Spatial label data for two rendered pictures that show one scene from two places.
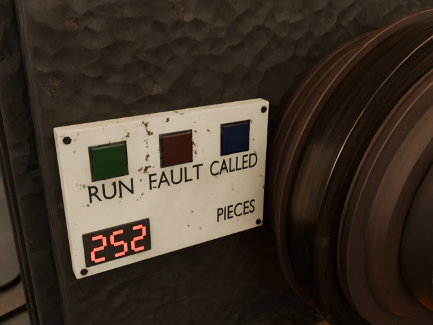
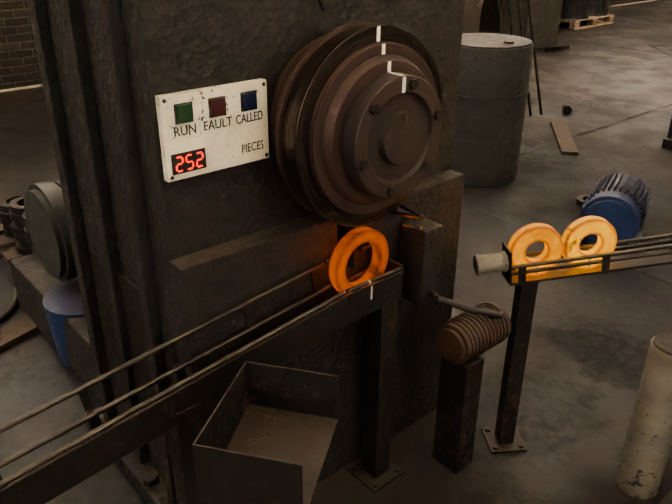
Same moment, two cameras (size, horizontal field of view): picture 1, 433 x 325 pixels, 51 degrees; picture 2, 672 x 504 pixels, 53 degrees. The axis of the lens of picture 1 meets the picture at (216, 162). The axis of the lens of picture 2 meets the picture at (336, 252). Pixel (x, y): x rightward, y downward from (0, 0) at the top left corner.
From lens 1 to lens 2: 97 cm
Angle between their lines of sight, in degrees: 11
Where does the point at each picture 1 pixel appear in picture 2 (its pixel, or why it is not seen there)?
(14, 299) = (15, 328)
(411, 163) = (339, 105)
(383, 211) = (329, 131)
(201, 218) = (233, 150)
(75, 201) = (167, 135)
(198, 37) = (224, 44)
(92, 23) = (172, 40)
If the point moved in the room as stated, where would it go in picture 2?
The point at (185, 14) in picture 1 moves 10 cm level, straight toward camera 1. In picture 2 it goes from (217, 32) to (223, 40)
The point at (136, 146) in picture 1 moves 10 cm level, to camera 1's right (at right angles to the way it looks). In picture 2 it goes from (196, 105) to (245, 103)
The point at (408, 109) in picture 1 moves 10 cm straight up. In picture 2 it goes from (335, 78) to (336, 28)
